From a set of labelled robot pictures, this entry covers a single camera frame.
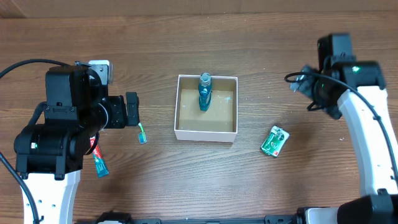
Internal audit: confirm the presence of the green white toothbrush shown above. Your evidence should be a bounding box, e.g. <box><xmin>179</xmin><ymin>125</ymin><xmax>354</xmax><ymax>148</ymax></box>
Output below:
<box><xmin>138</xmin><ymin>123</ymin><xmax>147</xmax><ymax>144</ymax></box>

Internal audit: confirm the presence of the red teal toothpaste tube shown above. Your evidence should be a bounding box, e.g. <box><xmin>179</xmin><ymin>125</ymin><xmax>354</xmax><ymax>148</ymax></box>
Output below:
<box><xmin>92</xmin><ymin>144</ymin><xmax>109</xmax><ymax>178</ymax></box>

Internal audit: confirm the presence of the green white soap packet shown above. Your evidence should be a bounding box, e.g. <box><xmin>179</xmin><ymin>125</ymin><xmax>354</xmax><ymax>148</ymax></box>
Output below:
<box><xmin>261</xmin><ymin>126</ymin><xmax>290</xmax><ymax>157</ymax></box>

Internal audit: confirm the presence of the right black cable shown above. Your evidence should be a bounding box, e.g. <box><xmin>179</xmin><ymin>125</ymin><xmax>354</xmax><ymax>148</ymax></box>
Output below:
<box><xmin>284</xmin><ymin>71</ymin><xmax>398</xmax><ymax>187</ymax></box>

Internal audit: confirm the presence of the teal mouthwash bottle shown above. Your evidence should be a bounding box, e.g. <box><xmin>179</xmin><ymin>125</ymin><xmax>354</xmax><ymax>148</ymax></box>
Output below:
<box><xmin>198</xmin><ymin>73</ymin><xmax>212</xmax><ymax>111</ymax></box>

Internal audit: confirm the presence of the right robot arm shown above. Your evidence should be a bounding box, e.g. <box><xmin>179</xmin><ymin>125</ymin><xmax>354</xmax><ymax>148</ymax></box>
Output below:
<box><xmin>284</xmin><ymin>33</ymin><xmax>397</xmax><ymax>223</ymax></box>

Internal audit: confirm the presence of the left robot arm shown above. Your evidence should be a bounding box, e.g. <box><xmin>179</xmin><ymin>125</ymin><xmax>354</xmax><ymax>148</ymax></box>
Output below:
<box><xmin>14</xmin><ymin>65</ymin><xmax>139</xmax><ymax>223</ymax></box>

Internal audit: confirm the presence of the white cardboard box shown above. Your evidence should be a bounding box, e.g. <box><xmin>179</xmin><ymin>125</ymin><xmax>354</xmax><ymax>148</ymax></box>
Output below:
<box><xmin>174</xmin><ymin>75</ymin><xmax>238</xmax><ymax>142</ymax></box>

